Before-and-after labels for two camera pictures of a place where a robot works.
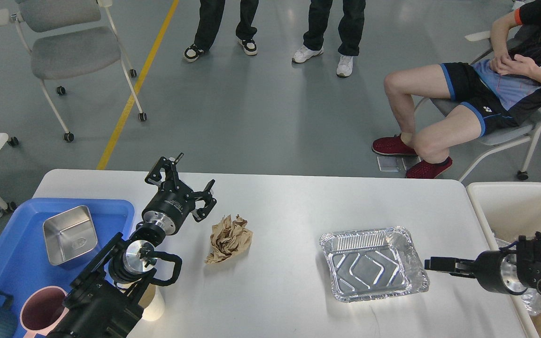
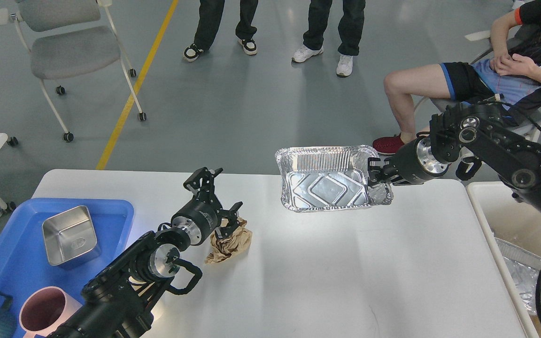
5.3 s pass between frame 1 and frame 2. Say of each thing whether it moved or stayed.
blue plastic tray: stayed
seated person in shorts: stayed
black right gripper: moved
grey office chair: stayed
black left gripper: moved
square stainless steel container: stayed
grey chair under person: stayed
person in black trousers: stayed
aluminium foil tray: moved
